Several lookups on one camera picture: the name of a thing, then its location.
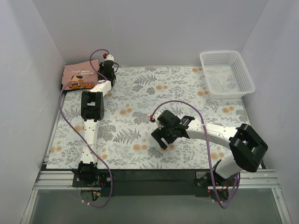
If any pink t shirt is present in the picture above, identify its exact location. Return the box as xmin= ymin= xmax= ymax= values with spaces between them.
xmin=62 ymin=59 xmax=100 ymax=91

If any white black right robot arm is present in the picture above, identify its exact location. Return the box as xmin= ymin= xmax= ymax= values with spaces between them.
xmin=150 ymin=110 xmax=268 ymax=186

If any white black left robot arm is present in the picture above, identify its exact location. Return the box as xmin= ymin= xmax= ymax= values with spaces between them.
xmin=78 ymin=55 xmax=116 ymax=187

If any floral patterned table mat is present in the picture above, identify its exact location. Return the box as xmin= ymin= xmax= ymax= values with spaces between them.
xmin=46 ymin=66 xmax=261 ymax=170

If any folded black t shirt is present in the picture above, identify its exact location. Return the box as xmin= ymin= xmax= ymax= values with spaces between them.
xmin=63 ymin=84 xmax=81 ymax=92

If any white plastic basket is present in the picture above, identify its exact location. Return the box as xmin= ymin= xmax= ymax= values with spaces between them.
xmin=199 ymin=50 xmax=256 ymax=99

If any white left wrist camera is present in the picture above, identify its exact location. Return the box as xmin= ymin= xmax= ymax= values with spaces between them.
xmin=103 ymin=53 xmax=114 ymax=62

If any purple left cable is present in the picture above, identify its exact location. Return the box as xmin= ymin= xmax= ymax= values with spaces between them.
xmin=57 ymin=48 xmax=114 ymax=208

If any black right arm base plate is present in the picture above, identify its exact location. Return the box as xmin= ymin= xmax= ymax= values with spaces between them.
xmin=194 ymin=172 xmax=236 ymax=188

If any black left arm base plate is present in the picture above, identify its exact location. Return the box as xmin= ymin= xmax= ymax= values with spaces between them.
xmin=71 ymin=162 xmax=112 ymax=188

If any aluminium frame rail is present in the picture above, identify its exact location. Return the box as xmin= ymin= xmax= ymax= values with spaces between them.
xmin=21 ymin=168 xmax=292 ymax=224

